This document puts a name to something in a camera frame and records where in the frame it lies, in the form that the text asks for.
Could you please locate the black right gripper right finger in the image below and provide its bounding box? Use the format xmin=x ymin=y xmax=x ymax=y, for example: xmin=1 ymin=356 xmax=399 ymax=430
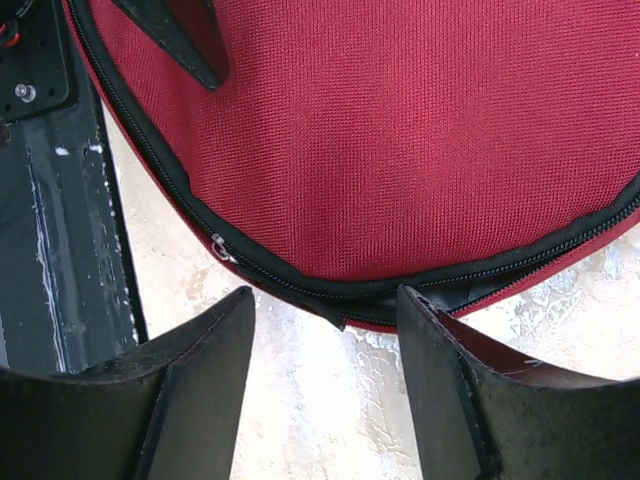
xmin=396 ymin=287 xmax=639 ymax=479

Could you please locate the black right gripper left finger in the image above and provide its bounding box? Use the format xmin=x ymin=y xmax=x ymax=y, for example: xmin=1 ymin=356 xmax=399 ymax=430
xmin=1 ymin=287 xmax=255 ymax=479

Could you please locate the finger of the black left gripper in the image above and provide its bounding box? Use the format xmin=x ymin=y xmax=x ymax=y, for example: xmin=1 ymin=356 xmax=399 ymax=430
xmin=114 ymin=0 xmax=230 ymax=91

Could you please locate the red backpack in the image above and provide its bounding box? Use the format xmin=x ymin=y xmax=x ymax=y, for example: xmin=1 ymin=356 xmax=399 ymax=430
xmin=63 ymin=1 xmax=639 ymax=331

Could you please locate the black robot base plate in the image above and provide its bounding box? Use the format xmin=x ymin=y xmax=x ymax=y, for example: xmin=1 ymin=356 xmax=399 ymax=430
xmin=1 ymin=1 xmax=147 ymax=375

